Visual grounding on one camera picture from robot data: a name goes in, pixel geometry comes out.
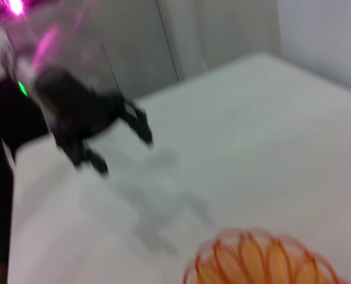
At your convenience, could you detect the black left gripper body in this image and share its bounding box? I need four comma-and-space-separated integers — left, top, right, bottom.
34, 68, 137, 146

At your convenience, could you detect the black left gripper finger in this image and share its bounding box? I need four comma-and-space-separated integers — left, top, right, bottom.
120, 102, 155, 148
56, 138, 111, 178

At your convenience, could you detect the orange woven plastic basket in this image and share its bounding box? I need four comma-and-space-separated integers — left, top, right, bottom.
182, 227, 351, 284

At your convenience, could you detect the person in black trousers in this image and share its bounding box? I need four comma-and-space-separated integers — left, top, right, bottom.
0, 78, 51, 284

